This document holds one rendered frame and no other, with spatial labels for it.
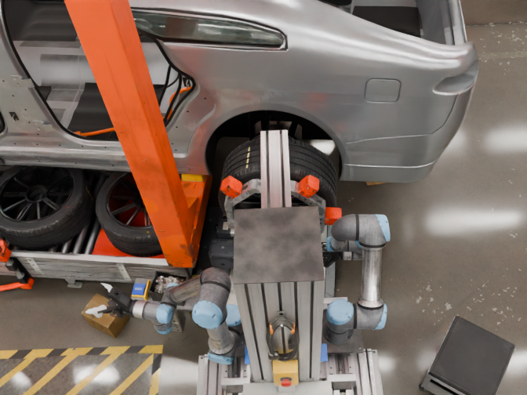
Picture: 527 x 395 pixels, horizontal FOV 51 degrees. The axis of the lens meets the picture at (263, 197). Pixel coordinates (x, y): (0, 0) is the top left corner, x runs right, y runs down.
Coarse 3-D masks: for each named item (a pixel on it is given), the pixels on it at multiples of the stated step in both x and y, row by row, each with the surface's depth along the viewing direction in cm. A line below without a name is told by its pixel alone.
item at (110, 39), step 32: (64, 0) 186; (96, 0) 184; (128, 0) 201; (96, 32) 195; (128, 32) 203; (96, 64) 207; (128, 64) 206; (128, 96) 219; (128, 128) 234; (160, 128) 247; (128, 160) 251; (160, 160) 249; (160, 192) 269; (160, 224) 292; (192, 224) 316; (192, 256) 318
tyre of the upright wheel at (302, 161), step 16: (256, 144) 297; (304, 144) 297; (240, 160) 296; (256, 160) 289; (304, 160) 291; (320, 160) 297; (224, 176) 303; (240, 176) 291; (256, 176) 290; (304, 176) 286; (320, 176) 291; (336, 176) 315; (320, 192) 295; (224, 208) 316
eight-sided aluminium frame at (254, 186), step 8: (248, 184) 288; (256, 184) 285; (296, 184) 285; (248, 192) 287; (256, 192) 286; (296, 192) 283; (232, 200) 294; (240, 200) 294; (304, 200) 288; (312, 200) 288; (320, 200) 293; (232, 208) 302; (320, 208) 292; (232, 216) 307; (320, 216) 298; (232, 224) 313; (320, 224) 304
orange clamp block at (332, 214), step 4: (328, 208) 302; (332, 208) 302; (336, 208) 302; (340, 208) 302; (328, 212) 301; (332, 212) 301; (336, 212) 300; (340, 212) 300; (328, 216) 299; (332, 216) 299; (336, 216) 299; (340, 216) 299; (328, 220) 300; (332, 220) 300; (328, 224) 303; (332, 224) 303
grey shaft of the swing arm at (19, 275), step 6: (0, 246) 343; (0, 252) 344; (12, 258) 356; (6, 264) 355; (12, 264) 355; (18, 264) 363; (12, 270) 360; (18, 270) 364; (24, 270) 369; (18, 276) 367; (24, 276) 371; (30, 276) 375; (24, 282) 372
